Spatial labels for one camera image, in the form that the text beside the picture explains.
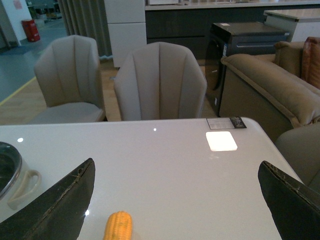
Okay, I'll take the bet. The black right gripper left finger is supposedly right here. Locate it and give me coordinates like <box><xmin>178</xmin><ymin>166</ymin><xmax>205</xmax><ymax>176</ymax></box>
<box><xmin>0</xmin><ymin>158</ymin><xmax>96</xmax><ymax>240</ymax></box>

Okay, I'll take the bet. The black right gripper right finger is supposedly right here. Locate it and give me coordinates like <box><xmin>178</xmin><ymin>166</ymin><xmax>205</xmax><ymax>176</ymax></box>
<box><xmin>258</xmin><ymin>161</ymin><xmax>320</xmax><ymax>240</ymax></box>

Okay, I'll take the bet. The yellow corn cob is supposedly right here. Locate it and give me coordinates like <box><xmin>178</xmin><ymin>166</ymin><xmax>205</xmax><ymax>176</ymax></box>
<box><xmin>103</xmin><ymin>211</ymin><xmax>133</xmax><ymax>240</ymax></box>

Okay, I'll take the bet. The white electric cooking pot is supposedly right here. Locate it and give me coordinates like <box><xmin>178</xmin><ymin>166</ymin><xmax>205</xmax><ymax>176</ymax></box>
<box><xmin>0</xmin><ymin>142</ymin><xmax>42</xmax><ymax>211</ymax></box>

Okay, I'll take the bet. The beige armchair near table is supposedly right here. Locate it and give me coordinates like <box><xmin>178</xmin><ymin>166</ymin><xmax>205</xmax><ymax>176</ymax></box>
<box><xmin>275</xmin><ymin>123</ymin><xmax>320</xmax><ymax>193</ymax></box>

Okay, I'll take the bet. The black white table label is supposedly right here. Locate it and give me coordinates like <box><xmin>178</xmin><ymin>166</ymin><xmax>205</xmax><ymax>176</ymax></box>
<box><xmin>206</xmin><ymin>116</ymin><xmax>247</xmax><ymax>130</ymax></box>

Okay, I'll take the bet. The tan sofa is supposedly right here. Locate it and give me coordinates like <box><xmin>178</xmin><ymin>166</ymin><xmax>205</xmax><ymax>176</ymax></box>
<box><xmin>219</xmin><ymin>41</ymin><xmax>320</xmax><ymax>141</ymax></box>

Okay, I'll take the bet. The beige chair left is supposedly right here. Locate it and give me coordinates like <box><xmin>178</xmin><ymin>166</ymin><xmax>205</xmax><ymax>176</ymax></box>
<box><xmin>30</xmin><ymin>35</ymin><xmax>107</xmax><ymax>124</ymax></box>

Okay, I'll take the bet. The beige chair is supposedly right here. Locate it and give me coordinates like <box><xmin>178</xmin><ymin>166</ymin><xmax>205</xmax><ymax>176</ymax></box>
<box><xmin>114</xmin><ymin>42</ymin><xmax>207</xmax><ymax>121</ymax></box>
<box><xmin>30</xmin><ymin>35</ymin><xmax>107</xmax><ymax>124</ymax></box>

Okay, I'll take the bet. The brown cushion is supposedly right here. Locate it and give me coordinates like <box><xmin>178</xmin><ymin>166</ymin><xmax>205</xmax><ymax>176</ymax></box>
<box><xmin>301</xmin><ymin>36</ymin><xmax>320</xmax><ymax>89</ymax></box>

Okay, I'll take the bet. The beige chair right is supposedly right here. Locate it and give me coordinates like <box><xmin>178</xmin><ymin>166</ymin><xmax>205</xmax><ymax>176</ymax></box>
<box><xmin>114</xmin><ymin>42</ymin><xmax>207</xmax><ymax>121</ymax></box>

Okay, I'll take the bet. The black washing machine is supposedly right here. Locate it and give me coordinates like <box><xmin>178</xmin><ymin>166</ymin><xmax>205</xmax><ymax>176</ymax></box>
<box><xmin>205</xmin><ymin>22</ymin><xmax>289</xmax><ymax>116</ymax></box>

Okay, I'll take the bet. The white kitchen island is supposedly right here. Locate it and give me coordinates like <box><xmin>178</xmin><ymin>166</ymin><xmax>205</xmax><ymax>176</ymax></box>
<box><xmin>263</xmin><ymin>8</ymin><xmax>320</xmax><ymax>42</ymax></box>

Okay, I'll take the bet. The red box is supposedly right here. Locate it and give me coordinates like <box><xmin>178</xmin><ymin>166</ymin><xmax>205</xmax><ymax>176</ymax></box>
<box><xmin>21</xmin><ymin>19</ymin><xmax>41</xmax><ymax>42</ymax></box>

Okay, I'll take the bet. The grey curtain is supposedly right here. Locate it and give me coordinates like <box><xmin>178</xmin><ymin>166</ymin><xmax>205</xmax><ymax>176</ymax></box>
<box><xmin>58</xmin><ymin>0</ymin><xmax>112</xmax><ymax>56</ymax></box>

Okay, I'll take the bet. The white pillar cabinet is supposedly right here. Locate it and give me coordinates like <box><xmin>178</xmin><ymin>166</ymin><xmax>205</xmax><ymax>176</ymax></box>
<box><xmin>104</xmin><ymin>0</ymin><xmax>147</xmax><ymax>68</ymax></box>

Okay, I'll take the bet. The dark kitchen counter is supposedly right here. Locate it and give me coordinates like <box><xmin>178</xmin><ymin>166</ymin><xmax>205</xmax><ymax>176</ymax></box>
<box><xmin>145</xmin><ymin>0</ymin><xmax>320</xmax><ymax>60</ymax></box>

